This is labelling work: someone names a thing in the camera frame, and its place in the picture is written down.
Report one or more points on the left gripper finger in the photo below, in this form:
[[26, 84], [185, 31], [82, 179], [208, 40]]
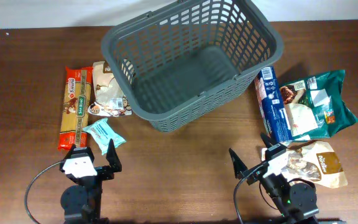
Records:
[[112, 157], [70, 152]]

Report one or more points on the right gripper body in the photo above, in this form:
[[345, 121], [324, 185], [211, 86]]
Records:
[[254, 173]]

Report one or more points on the green snack bag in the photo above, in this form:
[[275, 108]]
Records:
[[314, 106]]

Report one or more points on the red spaghetti packet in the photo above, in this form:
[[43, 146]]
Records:
[[76, 101]]

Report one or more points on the light blue wipes packet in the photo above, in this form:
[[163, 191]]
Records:
[[102, 133]]

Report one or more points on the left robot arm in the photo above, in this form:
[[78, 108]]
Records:
[[82, 201]]

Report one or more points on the beige pantree pouch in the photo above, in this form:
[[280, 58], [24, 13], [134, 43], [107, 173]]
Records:
[[316, 162], [109, 98]]

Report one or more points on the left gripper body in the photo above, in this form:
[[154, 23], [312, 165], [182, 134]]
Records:
[[101, 173]]

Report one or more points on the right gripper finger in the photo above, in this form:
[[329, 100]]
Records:
[[267, 140], [239, 167]]

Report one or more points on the blue tissue box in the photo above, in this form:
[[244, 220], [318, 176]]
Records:
[[271, 105]]

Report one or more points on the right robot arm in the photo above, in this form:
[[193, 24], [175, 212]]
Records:
[[295, 199]]

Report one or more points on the grey plastic shopping basket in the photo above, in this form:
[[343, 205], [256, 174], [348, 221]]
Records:
[[188, 58]]

